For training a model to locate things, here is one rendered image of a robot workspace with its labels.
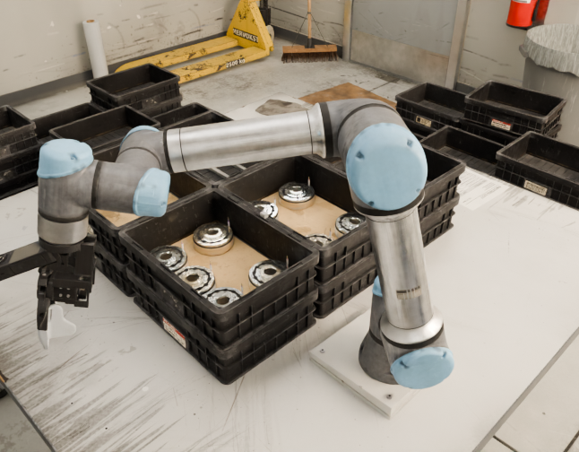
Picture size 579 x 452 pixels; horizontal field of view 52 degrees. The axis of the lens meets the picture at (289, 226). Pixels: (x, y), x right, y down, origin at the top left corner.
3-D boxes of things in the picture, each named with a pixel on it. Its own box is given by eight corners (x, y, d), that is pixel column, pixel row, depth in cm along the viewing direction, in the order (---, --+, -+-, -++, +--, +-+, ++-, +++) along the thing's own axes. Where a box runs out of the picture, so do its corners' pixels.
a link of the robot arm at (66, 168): (92, 160, 86) (30, 152, 84) (89, 227, 91) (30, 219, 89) (102, 141, 92) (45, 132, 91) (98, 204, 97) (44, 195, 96)
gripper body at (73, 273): (87, 312, 98) (91, 250, 93) (32, 308, 97) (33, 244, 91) (94, 285, 105) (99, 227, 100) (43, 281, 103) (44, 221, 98)
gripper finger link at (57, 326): (72, 359, 100) (76, 308, 98) (35, 356, 99) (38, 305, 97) (75, 350, 103) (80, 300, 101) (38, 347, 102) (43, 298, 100)
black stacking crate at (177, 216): (320, 291, 142) (322, 255, 136) (222, 357, 126) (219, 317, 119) (218, 223, 166) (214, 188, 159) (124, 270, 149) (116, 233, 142)
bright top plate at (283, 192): (321, 191, 171) (321, 189, 170) (298, 205, 164) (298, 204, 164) (295, 179, 176) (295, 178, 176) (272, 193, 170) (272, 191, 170)
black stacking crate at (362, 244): (398, 240, 159) (402, 204, 152) (321, 291, 142) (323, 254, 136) (295, 185, 182) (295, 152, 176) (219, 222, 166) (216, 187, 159)
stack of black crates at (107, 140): (139, 184, 311) (125, 103, 285) (173, 206, 294) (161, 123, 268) (69, 214, 288) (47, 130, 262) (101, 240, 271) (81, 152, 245)
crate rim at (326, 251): (402, 210, 153) (403, 203, 152) (323, 260, 137) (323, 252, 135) (295, 156, 177) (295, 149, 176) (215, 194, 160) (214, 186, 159)
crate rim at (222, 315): (322, 260, 137) (323, 252, 135) (220, 325, 120) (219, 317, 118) (215, 194, 160) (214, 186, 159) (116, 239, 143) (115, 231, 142)
